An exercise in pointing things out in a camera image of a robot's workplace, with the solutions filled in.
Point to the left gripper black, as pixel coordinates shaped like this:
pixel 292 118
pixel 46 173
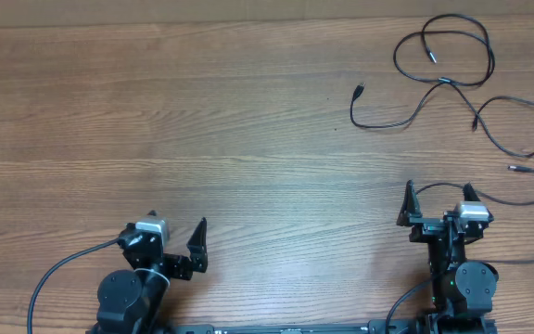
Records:
pixel 182 270

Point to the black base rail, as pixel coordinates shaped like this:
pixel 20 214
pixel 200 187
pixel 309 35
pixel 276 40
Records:
pixel 378 326

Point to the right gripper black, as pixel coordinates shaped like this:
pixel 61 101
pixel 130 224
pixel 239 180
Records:
pixel 437 223

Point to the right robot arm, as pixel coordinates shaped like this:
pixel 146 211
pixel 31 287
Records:
pixel 462 290

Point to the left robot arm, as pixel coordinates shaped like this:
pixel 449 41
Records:
pixel 129 300

